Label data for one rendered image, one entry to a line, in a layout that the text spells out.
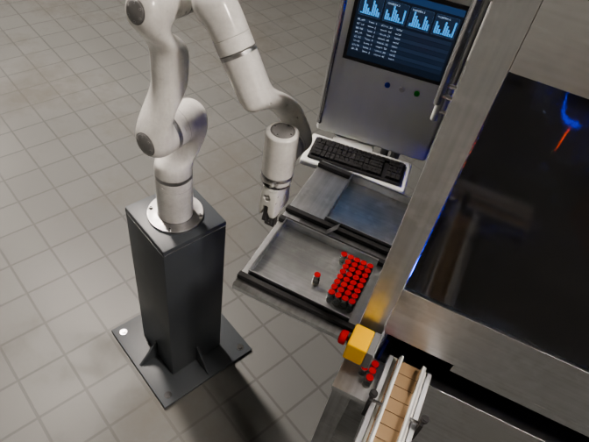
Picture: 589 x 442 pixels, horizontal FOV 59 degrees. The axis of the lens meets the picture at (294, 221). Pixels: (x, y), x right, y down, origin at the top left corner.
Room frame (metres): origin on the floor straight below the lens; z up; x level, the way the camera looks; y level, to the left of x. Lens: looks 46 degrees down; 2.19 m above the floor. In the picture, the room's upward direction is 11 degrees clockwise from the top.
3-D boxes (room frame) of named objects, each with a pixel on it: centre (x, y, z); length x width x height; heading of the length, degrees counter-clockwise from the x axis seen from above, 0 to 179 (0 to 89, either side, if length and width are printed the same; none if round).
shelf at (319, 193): (1.20, -0.18, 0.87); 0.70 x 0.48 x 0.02; 162
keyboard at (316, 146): (1.73, -0.21, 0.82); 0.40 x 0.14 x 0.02; 79
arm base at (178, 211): (1.20, 0.41, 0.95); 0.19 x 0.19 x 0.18
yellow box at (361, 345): (0.74, -0.24, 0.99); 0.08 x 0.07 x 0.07; 72
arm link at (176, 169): (1.23, 0.39, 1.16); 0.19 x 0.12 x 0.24; 153
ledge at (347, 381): (0.71, -0.27, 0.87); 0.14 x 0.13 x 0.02; 72
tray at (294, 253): (1.05, -0.09, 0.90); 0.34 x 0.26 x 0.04; 72
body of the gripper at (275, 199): (1.03, 0.07, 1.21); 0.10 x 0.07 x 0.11; 162
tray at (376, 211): (1.34, -0.30, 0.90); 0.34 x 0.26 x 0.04; 72
